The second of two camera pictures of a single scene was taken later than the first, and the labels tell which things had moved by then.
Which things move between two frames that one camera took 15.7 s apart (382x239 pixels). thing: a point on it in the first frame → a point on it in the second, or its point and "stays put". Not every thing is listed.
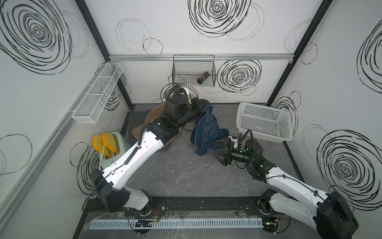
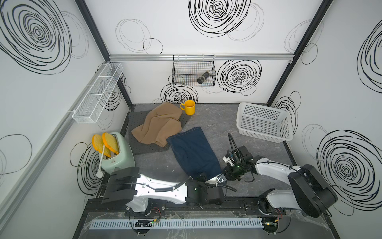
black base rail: x=186 y=207 stays put
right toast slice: x=110 y=141 stays put
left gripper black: x=195 y=104 → x=201 y=180
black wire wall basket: x=187 y=69 stays put
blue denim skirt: x=207 y=130 → x=194 y=153
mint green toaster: x=123 y=145 stays put
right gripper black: x=227 y=158 → x=228 y=173
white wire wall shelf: x=89 y=109 stays put
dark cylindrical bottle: x=200 y=79 stays put
